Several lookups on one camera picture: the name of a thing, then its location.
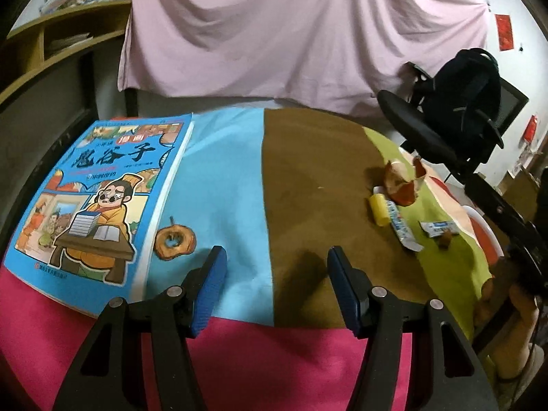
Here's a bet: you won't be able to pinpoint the wooden shelf unit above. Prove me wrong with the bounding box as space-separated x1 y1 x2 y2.
0 0 133 108

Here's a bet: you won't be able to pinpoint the dried fruit ring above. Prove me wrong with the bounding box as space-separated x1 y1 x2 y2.
155 216 197 261

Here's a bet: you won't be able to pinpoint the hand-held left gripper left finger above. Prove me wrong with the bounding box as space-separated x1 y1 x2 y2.
52 245 228 411

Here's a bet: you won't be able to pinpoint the orange fruit peel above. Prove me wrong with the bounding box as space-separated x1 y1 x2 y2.
383 157 428 206

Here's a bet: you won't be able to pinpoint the colourful patchwork blanket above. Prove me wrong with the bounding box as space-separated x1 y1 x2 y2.
0 107 501 411

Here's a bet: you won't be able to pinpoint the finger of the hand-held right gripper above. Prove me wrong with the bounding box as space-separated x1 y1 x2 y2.
466 172 534 245

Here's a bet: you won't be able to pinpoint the person's right forearm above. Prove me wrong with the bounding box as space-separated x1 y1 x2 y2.
492 351 544 409

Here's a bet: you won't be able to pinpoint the yellow capped tube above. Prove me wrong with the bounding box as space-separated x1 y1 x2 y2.
386 200 422 252

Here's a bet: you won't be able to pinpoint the papers in shelf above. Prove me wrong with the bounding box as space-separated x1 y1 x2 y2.
45 32 92 56

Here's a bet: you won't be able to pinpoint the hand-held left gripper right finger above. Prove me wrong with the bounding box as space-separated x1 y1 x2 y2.
326 246 499 411

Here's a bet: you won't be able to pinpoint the small white blue wrapper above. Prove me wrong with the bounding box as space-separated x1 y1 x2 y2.
419 220 459 238

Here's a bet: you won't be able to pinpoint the pink hanging sheet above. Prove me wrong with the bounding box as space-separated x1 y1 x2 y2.
117 0 489 110

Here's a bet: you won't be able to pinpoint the blue comic book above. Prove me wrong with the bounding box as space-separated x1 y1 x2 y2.
2 113 194 318

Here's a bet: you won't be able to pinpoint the black office chair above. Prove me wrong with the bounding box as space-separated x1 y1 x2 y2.
377 62 529 180

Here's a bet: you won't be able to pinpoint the person's right hand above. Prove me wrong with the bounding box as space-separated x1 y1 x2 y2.
475 278 540 377

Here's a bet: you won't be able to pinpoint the orange plastic bin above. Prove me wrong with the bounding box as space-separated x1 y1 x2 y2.
460 204 501 266

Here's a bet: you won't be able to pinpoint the dark blue backpack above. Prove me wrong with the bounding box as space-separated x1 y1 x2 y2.
413 48 501 138

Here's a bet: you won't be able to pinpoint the red diamond wall poster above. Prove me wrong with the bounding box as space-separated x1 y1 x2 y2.
494 14 513 51

